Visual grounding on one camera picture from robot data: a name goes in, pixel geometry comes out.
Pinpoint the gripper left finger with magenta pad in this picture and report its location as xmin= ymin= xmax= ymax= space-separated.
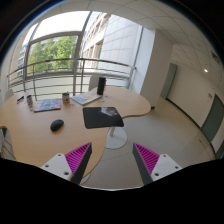
xmin=42 ymin=143 xmax=92 ymax=185

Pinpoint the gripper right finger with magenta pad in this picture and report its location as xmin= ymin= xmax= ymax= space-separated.
xmin=132 ymin=143 xmax=182 ymax=185

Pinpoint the black computer mouse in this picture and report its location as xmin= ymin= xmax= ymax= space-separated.
xmin=50 ymin=119 xmax=64 ymax=132

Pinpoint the black mouse pad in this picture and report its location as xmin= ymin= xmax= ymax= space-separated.
xmin=83 ymin=107 xmax=124 ymax=129

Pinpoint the colourful book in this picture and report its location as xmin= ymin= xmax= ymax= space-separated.
xmin=34 ymin=99 xmax=61 ymax=112

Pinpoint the chair at left edge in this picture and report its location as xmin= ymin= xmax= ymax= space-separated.
xmin=0 ymin=128 xmax=16 ymax=161

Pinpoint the dark tin can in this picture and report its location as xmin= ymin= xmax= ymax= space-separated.
xmin=27 ymin=95 xmax=33 ymax=107

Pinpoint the grey-green door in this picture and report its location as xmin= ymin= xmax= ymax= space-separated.
xmin=161 ymin=63 xmax=177 ymax=99
xmin=201 ymin=95 xmax=224 ymax=142

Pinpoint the grey chair behind table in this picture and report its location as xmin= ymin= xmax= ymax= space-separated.
xmin=88 ymin=75 xmax=99 ymax=90

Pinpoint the metal balcony railing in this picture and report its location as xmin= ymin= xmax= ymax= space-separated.
xmin=7 ymin=58 xmax=135 ymax=100

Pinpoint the black cylindrical speaker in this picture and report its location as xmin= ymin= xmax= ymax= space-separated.
xmin=97 ymin=77 xmax=106 ymax=95

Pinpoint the far grey-green door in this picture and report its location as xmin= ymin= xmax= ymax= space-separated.
xmin=161 ymin=63 xmax=177 ymax=99

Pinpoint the white table pedestal leg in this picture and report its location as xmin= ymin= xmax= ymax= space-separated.
xmin=106 ymin=127 xmax=127 ymax=150

